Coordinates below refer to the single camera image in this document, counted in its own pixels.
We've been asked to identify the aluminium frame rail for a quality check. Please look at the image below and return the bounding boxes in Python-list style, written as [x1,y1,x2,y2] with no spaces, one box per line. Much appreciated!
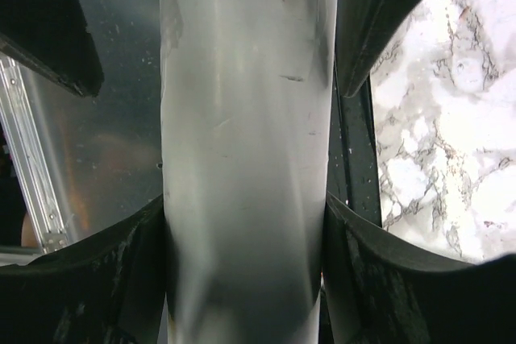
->
[1,55,68,253]

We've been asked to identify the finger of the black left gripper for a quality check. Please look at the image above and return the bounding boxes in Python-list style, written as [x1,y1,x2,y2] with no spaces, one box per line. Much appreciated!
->
[1,0,103,97]
[335,0,422,97]

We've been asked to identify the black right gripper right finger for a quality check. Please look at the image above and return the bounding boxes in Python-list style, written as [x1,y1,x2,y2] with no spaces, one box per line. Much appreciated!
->
[322,194,515,343]

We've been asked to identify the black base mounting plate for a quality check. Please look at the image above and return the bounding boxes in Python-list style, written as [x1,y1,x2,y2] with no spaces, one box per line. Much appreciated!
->
[327,78,381,226]

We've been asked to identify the white shuttlecock tube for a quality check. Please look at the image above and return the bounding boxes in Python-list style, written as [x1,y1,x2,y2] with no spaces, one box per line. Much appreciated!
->
[160,0,337,343]

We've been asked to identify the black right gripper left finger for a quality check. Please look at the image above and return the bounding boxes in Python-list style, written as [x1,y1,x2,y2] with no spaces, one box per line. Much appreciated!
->
[1,197,165,343]

